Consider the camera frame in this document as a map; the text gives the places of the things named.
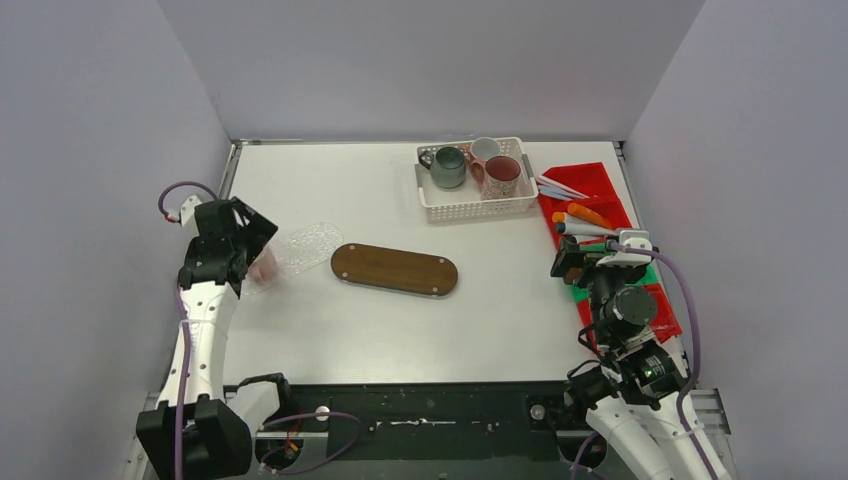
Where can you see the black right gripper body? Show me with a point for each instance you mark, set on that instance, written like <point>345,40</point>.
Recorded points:
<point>601,279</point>

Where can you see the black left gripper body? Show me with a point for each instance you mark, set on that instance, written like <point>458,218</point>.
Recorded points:
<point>240,234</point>

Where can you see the pink mug white inside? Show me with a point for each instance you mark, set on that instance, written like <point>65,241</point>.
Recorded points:
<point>264,269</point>

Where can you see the grey-green ceramic mug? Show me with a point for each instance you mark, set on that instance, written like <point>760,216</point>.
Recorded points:
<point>447,166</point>

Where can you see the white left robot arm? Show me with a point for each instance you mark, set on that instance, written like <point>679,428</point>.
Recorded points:
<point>193,431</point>

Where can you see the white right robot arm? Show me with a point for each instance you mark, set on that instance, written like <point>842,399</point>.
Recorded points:
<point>637,396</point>

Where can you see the green plastic tray insert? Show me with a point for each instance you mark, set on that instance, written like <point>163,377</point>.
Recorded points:
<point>648,275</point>

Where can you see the white toothpaste tube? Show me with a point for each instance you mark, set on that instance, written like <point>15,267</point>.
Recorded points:
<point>577,229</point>

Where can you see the orange toothpaste tube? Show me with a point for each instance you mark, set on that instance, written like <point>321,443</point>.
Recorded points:
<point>583,213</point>

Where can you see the clear textured acrylic tray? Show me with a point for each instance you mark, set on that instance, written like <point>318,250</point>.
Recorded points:
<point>298,252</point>

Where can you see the white blue toothbrush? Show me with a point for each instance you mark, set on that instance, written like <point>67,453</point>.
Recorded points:
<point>555,193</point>

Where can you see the red plastic organizer tray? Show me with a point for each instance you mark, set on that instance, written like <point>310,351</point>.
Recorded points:
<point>592,179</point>

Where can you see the white pink toothbrush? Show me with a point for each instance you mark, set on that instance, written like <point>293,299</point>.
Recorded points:
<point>543,180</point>

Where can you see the brown oval wooden tray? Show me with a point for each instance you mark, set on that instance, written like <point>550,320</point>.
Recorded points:
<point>393,269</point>

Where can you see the pink ghost pattern mug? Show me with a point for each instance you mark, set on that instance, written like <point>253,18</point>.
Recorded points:
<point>497,177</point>

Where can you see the white perforated plastic basket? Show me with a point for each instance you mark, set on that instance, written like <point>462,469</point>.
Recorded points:
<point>465,202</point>

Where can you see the orange-pink mug white inside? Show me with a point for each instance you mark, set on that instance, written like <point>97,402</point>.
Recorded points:
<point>480,151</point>

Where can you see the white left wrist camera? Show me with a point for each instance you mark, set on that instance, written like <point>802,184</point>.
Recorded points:
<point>182,210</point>

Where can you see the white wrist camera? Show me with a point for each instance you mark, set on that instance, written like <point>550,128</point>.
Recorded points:
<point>182,210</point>
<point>629,248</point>

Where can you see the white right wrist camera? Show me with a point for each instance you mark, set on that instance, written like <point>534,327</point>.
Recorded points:
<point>629,248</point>

